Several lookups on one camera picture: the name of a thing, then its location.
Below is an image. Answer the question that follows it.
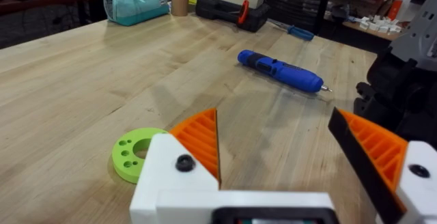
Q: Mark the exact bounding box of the blue handled screwdriver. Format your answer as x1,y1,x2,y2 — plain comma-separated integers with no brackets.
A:
268,18,315,42

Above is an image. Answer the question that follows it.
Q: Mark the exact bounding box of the black storage rack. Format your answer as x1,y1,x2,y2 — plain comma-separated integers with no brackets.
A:
265,0,334,34

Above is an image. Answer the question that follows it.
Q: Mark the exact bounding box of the green disc with holes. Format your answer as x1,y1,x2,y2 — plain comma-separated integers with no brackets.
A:
111,127,169,184

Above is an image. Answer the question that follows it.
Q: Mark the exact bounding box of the dark wooden side table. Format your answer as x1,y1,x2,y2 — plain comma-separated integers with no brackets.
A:
0,0,99,17

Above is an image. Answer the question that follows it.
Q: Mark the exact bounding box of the orange box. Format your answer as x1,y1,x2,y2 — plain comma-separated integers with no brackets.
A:
386,0,404,22

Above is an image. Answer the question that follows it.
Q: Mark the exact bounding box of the red clamp handle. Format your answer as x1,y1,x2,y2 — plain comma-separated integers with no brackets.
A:
237,0,251,25

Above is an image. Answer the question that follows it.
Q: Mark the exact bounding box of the black tool case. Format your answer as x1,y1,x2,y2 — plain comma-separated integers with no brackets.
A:
195,0,271,33

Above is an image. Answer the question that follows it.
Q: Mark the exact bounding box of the blue electric screwdriver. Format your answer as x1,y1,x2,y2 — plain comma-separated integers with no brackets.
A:
236,48,333,94

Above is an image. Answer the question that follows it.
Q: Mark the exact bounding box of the heap of white printed parts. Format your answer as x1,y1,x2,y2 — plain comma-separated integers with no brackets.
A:
357,14,404,36

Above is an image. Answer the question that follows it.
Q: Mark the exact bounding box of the white orange left gripper left finger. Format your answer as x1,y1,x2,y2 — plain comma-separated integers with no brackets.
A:
129,107,222,224

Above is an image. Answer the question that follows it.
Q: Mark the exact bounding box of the teal zip bag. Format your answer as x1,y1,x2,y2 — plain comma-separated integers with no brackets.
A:
103,0,171,27

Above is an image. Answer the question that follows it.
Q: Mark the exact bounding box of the white orange left gripper right finger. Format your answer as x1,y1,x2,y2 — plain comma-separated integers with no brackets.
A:
328,107,437,224

